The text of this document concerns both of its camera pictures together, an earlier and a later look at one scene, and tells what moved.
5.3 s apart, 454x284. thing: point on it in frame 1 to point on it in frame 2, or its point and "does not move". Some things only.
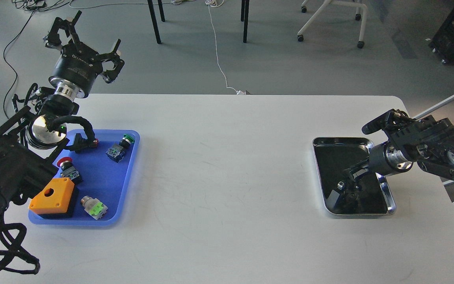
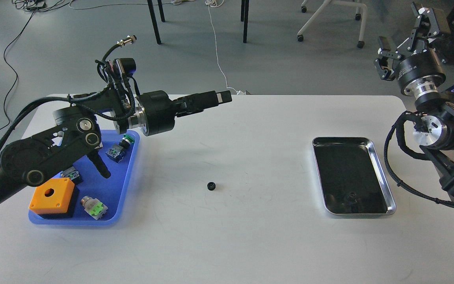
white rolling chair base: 361,43 does not move
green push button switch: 116,152 does not move
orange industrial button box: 54,198 does not move
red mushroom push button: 68,169 does not move
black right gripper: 383,159 to 418,75
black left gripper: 78,66 to 156,113
